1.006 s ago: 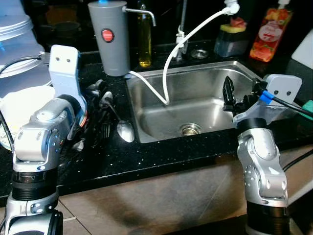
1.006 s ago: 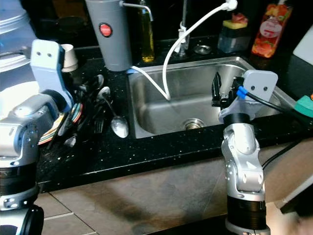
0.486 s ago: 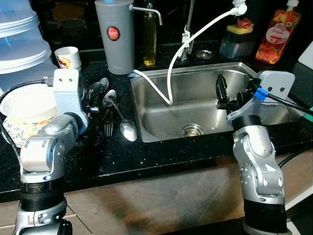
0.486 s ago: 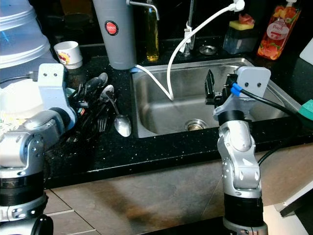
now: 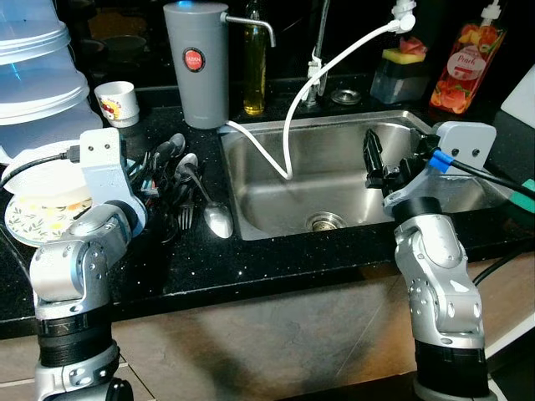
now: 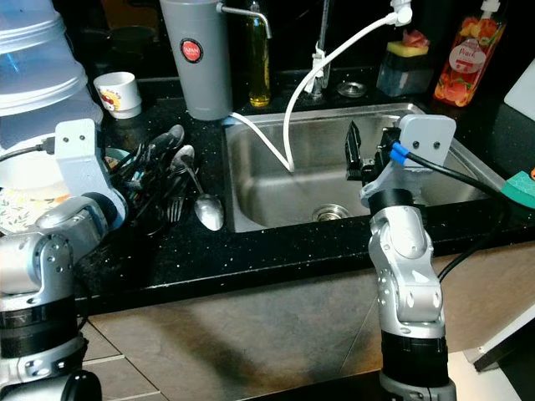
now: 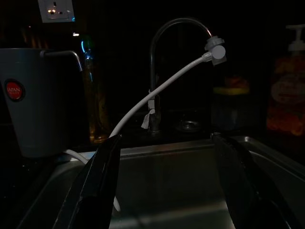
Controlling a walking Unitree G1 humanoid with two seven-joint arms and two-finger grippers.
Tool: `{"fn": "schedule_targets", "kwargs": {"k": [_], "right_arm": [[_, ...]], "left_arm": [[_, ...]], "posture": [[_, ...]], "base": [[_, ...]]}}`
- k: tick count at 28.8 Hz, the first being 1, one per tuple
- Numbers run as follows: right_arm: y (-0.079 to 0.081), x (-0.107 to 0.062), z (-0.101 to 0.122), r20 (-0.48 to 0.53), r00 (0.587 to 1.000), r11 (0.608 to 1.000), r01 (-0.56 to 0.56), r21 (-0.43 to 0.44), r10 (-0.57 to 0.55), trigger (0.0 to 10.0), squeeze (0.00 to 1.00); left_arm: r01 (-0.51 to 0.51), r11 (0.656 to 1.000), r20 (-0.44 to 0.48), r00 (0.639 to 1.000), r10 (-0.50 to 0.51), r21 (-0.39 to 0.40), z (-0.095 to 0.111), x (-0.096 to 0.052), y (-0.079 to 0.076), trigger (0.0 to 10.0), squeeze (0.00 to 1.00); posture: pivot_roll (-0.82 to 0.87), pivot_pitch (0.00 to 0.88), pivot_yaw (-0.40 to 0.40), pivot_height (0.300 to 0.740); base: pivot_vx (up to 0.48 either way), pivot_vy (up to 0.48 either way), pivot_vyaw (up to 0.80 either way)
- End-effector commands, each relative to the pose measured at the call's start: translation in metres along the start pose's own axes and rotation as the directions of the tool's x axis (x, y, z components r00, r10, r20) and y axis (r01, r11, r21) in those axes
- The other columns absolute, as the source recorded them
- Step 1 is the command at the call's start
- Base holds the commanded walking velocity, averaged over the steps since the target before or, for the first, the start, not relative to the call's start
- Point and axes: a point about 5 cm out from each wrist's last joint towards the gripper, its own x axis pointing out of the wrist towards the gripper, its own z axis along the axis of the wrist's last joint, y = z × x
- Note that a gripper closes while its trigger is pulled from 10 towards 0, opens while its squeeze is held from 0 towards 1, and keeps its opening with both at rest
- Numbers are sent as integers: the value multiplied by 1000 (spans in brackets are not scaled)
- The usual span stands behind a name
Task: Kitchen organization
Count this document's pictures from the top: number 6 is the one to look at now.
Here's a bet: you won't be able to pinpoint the white water hose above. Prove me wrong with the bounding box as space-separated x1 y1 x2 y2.
224 0 414 175

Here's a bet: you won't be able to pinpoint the round metal counter cap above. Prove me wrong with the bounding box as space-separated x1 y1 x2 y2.
336 80 369 99

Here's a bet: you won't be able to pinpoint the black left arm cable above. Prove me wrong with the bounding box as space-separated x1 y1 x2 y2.
0 139 58 163

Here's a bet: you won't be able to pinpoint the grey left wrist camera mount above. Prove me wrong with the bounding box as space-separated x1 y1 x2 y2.
53 118 116 200

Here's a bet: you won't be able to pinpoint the grey water filter dispenser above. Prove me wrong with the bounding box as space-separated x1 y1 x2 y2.
160 0 273 123

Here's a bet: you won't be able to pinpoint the white appliance corner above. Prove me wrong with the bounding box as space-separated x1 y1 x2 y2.
503 57 535 128

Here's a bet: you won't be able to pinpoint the floral print plate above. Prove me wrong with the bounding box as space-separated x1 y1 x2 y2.
0 185 69 236

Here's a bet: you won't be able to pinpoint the teal green sponge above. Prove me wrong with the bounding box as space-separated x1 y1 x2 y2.
498 169 535 211

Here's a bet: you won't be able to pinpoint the large steel spoon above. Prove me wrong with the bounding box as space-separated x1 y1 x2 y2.
178 145 226 233

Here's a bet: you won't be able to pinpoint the stainless steel sink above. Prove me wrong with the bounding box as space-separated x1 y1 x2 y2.
221 102 512 234

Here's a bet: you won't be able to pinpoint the stacked clear plastic containers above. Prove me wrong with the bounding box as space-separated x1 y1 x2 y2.
0 0 104 153

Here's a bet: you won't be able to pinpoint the sponge holder with yellow sponge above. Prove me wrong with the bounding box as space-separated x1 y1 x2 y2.
375 30 435 98

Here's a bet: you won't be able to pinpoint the white printed cup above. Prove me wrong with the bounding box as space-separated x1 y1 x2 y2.
93 71 143 120

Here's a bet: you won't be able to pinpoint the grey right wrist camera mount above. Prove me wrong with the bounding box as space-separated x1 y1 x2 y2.
359 114 457 208

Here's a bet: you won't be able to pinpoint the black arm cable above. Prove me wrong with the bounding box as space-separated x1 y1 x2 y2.
0 139 58 163
390 140 511 283

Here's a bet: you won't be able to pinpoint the steel fork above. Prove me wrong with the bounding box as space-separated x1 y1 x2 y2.
164 155 188 226

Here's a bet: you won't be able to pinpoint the yellow oil bottle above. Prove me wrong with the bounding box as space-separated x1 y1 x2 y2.
246 0 273 109

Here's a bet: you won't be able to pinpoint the chrome sink faucet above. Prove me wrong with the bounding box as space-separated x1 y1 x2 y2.
308 0 333 99

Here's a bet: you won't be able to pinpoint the peach soap pump bottle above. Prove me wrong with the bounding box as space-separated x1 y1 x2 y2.
433 0 507 109

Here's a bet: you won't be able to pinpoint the white bowl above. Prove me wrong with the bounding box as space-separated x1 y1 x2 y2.
0 138 69 201

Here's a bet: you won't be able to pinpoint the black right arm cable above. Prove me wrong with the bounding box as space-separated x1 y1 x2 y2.
390 140 511 283

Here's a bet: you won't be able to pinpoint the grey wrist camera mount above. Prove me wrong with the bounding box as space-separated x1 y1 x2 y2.
359 114 457 208
53 118 116 200

